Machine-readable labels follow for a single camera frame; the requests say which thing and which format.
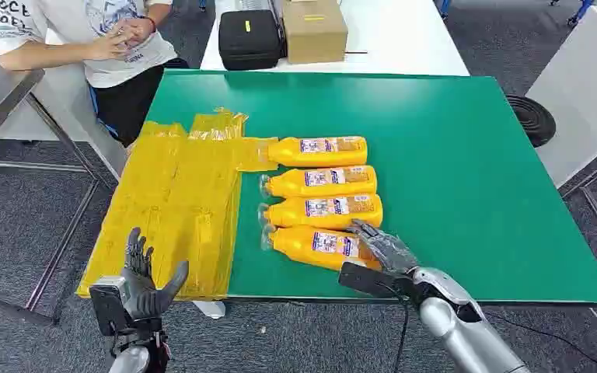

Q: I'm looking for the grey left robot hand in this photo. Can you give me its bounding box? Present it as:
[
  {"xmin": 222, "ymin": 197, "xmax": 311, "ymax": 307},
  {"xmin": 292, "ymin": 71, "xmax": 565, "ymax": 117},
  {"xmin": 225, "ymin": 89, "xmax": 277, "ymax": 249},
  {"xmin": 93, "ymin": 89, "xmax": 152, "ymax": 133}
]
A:
[{"xmin": 120, "ymin": 227, "xmax": 190, "ymax": 321}]

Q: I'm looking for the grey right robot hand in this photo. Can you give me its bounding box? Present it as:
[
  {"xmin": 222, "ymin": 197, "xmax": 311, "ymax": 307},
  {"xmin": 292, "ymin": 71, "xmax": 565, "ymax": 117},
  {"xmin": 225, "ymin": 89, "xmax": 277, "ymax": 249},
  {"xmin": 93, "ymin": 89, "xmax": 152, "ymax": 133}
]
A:
[{"xmin": 347, "ymin": 219, "xmax": 421, "ymax": 275}]

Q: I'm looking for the orange drink bottle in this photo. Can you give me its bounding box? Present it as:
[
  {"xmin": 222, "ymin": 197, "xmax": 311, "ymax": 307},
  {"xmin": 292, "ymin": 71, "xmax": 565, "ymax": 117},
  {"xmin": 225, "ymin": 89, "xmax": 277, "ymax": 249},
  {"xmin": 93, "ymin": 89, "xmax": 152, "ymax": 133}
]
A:
[
  {"xmin": 257, "ymin": 135, "xmax": 369, "ymax": 169},
  {"xmin": 258, "ymin": 165, "xmax": 379, "ymax": 200},
  {"xmin": 257, "ymin": 193, "xmax": 384, "ymax": 231},
  {"xmin": 260, "ymin": 225, "xmax": 382, "ymax": 272}
]

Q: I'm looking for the white table foot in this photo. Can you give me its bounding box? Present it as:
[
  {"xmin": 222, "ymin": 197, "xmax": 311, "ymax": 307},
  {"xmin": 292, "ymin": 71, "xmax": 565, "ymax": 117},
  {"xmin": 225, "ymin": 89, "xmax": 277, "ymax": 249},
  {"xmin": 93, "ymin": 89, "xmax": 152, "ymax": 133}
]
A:
[{"xmin": 193, "ymin": 301, "xmax": 226, "ymax": 320}]

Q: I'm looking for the green table mat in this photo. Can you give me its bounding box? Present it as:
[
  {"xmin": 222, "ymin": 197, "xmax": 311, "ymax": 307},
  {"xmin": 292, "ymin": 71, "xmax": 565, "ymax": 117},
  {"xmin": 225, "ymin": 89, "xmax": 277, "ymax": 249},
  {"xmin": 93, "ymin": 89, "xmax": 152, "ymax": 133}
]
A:
[{"xmin": 146, "ymin": 69, "xmax": 597, "ymax": 305}]

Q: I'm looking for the yellow plastic sheet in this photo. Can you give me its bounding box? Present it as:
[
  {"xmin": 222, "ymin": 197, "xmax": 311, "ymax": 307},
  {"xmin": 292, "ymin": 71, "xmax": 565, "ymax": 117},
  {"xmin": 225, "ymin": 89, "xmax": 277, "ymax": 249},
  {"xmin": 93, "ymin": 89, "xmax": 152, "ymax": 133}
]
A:
[{"xmin": 75, "ymin": 106, "xmax": 281, "ymax": 302}]

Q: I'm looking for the black ribbed round base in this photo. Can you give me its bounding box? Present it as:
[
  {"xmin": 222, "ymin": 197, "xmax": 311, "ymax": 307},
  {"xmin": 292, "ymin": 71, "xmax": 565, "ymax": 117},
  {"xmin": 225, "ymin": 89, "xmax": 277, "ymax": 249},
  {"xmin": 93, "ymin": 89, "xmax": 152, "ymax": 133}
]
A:
[{"xmin": 505, "ymin": 94, "xmax": 557, "ymax": 148}]

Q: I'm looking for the white desk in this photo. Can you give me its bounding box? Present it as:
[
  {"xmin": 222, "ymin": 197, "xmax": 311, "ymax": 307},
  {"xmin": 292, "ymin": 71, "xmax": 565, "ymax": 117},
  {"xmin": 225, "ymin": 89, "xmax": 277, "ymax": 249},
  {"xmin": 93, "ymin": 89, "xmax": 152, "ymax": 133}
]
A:
[{"xmin": 0, "ymin": 51, "xmax": 130, "ymax": 180}]

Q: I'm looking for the brown cardboard box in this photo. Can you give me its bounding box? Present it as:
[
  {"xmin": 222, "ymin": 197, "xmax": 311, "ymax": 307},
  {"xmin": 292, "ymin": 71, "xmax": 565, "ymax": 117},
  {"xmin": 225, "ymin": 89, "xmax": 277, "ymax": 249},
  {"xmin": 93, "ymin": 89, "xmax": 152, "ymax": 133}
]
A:
[{"xmin": 281, "ymin": 0, "xmax": 350, "ymax": 65}]

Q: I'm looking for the seated person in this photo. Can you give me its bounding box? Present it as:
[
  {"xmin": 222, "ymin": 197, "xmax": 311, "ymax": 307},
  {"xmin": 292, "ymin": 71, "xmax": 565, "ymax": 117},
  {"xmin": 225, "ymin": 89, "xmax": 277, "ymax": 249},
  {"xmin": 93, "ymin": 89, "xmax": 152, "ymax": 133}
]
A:
[{"xmin": 0, "ymin": 0, "xmax": 191, "ymax": 148}]

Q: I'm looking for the black hard case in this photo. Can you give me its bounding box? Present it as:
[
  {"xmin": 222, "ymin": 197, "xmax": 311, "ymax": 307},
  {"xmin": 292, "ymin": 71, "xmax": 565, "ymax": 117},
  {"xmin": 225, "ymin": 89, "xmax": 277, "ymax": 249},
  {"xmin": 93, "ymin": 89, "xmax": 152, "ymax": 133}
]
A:
[{"xmin": 218, "ymin": 9, "xmax": 285, "ymax": 71}]

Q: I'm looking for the white panel table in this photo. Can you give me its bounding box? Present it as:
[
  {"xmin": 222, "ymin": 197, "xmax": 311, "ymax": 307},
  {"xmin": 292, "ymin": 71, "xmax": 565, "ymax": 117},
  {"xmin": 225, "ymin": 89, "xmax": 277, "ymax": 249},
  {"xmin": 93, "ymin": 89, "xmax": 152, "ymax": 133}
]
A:
[{"xmin": 525, "ymin": 5, "xmax": 597, "ymax": 189}]

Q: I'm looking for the grey ribbed device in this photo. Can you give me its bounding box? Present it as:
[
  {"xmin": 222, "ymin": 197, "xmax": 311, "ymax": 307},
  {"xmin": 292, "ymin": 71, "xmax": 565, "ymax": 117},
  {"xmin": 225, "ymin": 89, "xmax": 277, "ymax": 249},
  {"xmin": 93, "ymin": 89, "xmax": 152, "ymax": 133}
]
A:
[{"xmin": 236, "ymin": 0, "xmax": 280, "ymax": 12}]

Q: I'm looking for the blue chair leg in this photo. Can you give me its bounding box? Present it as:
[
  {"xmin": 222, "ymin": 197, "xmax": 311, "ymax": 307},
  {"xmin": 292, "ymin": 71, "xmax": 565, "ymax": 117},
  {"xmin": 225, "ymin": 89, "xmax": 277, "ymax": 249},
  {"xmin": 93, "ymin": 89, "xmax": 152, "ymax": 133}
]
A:
[{"xmin": 566, "ymin": 0, "xmax": 595, "ymax": 26}]

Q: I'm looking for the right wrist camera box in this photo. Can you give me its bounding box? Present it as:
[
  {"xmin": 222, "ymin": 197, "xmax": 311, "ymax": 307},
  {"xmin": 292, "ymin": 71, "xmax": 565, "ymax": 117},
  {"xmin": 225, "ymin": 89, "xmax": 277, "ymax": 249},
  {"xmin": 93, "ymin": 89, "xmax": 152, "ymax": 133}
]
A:
[{"xmin": 337, "ymin": 261, "xmax": 414, "ymax": 301}]

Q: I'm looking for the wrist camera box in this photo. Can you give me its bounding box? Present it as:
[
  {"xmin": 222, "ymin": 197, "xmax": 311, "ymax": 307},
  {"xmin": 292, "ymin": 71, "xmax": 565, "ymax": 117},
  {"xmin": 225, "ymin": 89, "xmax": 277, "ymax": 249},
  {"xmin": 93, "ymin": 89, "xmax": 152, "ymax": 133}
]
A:
[
  {"xmin": 89, "ymin": 275, "xmax": 131, "ymax": 337},
  {"xmin": 337, "ymin": 261, "xmax": 414, "ymax": 301}
]

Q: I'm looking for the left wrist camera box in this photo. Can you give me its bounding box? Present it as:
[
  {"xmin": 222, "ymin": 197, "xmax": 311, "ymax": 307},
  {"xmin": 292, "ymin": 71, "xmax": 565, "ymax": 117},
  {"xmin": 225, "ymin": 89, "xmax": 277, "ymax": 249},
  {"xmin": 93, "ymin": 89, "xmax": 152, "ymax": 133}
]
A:
[{"xmin": 89, "ymin": 275, "xmax": 131, "ymax": 337}]

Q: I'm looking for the black floor cable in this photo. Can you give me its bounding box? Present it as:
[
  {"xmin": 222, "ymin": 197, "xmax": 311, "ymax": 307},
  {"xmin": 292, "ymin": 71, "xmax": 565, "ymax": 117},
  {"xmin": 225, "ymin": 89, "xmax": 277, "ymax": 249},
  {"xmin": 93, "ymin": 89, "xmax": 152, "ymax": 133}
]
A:
[{"xmin": 484, "ymin": 311, "xmax": 597, "ymax": 373}]

